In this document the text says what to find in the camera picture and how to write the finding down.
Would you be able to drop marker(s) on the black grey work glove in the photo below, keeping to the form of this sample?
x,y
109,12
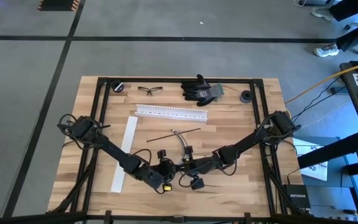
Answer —
x,y
202,102
208,91

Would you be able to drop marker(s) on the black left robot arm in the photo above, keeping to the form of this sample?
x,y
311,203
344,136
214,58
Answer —
x,y
117,152

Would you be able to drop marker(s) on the white printed paper sheet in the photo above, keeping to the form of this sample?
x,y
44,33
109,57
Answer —
x,y
318,174

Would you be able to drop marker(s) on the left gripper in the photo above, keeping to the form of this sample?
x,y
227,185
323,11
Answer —
x,y
166,168

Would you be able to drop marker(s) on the white tray cover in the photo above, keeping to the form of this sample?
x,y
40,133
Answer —
x,y
120,177

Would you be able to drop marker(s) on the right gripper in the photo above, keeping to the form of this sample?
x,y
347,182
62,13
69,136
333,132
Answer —
x,y
202,165

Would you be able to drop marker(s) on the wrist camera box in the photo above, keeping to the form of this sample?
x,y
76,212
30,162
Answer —
x,y
198,184
165,186

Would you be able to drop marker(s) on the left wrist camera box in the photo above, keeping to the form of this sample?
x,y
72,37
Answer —
x,y
165,186

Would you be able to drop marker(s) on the black tape roll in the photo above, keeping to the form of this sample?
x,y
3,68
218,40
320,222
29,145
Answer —
x,y
117,88

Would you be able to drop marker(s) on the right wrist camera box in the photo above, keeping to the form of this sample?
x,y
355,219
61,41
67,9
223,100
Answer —
x,y
198,184

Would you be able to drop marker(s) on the clear safety glasses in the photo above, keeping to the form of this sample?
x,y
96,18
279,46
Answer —
x,y
149,91

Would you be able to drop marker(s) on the person's leg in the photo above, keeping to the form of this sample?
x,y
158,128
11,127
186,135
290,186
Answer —
x,y
356,35
350,7

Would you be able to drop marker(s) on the black Netgear switch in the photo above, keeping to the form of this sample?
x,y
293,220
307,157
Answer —
x,y
297,199

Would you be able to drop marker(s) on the person's shoe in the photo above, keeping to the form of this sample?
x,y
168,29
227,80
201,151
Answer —
x,y
325,50
323,13

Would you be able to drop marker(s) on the black orange striped mat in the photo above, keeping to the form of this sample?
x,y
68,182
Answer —
x,y
57,4

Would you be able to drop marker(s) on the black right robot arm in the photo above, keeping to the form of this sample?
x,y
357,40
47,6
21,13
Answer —
x,y
250,141

